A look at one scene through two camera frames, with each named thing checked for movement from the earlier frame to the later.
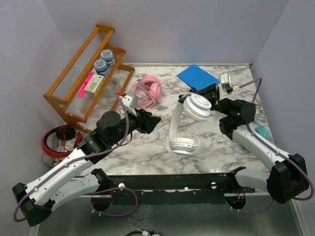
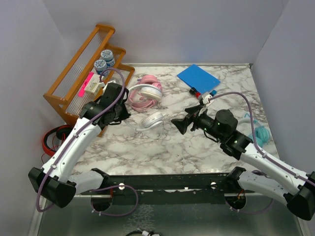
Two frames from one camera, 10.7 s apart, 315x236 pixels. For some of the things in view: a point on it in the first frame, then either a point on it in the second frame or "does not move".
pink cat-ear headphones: (149, 91) does not move
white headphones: (198, 106) to (152, 92)
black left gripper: (145, 121) to (125, 113)
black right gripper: (211, 92) to (182, 124)
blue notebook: (197, 77) does not move
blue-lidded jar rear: (108, 55) does not move
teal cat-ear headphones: (262, 131) does not move
